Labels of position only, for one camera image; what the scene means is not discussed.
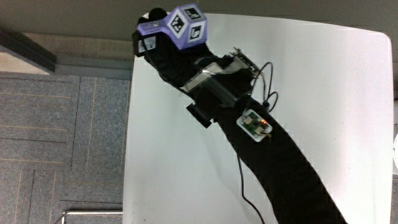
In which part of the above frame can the person's right hand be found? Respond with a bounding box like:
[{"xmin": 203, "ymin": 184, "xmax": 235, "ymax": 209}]
[{"xmin": 131, "ymin": 2, "xmax": 216, "ymax": 90}]

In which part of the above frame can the black cable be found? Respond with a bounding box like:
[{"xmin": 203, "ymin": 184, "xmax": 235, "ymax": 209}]
[{"xmin": 236, "ymin": 152, "xmax": 267, "ymax": 224}]

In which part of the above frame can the person's right forearm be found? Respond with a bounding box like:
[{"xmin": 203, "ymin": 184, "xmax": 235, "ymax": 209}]
[{"xmin": 180, "ymin": 47, "xmax": 348, "ymax": 224}]

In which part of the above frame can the metal frame bar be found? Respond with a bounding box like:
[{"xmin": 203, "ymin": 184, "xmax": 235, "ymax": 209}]
[{"xmin": 60, "ymin": 209, "xmax": 124, "ymax": 224}]

